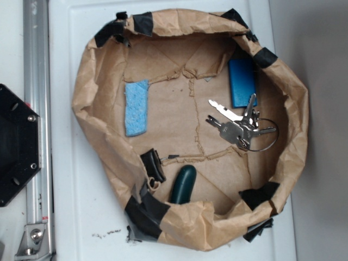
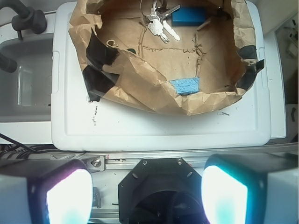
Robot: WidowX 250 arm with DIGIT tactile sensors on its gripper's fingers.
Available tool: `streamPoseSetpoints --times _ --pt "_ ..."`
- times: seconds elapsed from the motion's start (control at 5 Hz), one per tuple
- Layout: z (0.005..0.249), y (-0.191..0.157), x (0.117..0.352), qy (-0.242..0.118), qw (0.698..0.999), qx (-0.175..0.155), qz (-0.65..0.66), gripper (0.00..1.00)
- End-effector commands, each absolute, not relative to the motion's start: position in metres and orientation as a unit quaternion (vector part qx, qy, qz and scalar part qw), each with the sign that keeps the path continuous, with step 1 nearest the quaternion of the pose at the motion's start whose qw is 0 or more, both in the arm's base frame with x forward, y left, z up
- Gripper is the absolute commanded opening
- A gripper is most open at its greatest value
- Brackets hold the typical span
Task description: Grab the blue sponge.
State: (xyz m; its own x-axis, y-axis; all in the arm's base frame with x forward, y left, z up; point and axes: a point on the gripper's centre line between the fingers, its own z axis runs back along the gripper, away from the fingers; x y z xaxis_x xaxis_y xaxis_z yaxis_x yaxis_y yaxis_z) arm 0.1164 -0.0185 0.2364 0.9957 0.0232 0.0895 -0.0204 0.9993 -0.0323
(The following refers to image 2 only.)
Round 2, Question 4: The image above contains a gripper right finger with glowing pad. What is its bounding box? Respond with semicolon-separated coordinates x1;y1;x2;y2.
201;153;299;224

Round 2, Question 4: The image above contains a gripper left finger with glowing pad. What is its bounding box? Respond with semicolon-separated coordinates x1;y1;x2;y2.
0;159;93;224

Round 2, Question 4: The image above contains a blue sponge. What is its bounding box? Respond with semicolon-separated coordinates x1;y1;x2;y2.
170;77;200;96

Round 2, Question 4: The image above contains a white plastic lid tray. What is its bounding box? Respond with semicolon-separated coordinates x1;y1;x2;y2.
51;2;271;151

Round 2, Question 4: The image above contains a crumpled brown paper bag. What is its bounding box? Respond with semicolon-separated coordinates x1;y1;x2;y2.
69;0;264;116

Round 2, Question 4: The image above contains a black faucet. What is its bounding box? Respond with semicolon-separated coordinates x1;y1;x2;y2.
0;0;47;40

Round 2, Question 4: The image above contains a blue rectangular block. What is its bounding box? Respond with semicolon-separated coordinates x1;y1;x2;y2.
171;7;206;27

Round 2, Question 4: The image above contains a silver key long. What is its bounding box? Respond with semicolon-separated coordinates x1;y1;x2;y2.
162;20;180;41

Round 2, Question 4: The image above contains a silver key front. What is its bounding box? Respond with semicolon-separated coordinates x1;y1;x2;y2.
148;19;170;44

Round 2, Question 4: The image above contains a silver key upper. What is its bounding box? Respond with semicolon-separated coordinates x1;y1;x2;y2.
156;5;181;21

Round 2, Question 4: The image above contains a metal corner bracket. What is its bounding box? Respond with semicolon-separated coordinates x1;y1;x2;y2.
82;156;106;174

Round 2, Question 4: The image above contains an aluminium extrusion rail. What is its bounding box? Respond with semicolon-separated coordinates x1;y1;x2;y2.
50;142;299;170

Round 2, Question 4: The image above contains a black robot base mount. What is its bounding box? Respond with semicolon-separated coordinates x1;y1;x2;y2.
118;158;208;224

